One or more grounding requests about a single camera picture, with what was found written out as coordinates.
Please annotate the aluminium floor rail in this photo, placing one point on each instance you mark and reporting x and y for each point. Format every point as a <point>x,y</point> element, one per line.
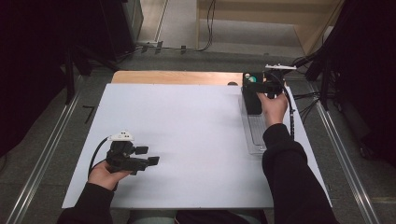
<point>342,161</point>
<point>46,152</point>

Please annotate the light wooden shelf unit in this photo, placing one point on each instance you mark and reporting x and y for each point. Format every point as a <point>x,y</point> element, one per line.
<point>264,9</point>

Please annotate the clear plastic tray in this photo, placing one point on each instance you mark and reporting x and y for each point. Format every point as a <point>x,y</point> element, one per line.
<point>257,130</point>

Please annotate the person's left hand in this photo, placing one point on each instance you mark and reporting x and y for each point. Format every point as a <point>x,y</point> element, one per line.
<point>102,175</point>

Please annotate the black phone case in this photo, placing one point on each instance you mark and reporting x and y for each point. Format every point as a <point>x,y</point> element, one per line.
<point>252,102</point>

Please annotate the white board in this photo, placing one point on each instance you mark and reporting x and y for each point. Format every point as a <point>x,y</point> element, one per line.
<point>186,124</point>

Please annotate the dark table grommet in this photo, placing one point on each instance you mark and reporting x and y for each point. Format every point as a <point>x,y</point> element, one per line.
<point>232,83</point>

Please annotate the dark curtain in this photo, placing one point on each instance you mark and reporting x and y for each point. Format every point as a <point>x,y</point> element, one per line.
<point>370,77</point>
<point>31,62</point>

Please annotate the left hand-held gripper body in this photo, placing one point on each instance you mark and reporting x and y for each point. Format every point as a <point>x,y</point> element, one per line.
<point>121,161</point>

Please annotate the black cabinet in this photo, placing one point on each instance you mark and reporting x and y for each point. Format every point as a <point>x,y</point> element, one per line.
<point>121,25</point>

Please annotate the black metal stand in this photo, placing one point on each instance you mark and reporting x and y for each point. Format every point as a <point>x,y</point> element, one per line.
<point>325,81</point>
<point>70,77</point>

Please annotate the person's right hand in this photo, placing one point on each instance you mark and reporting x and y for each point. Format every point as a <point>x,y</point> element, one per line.
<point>275,109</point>

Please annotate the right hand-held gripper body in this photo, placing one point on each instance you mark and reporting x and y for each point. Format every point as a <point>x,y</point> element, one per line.
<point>275,84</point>

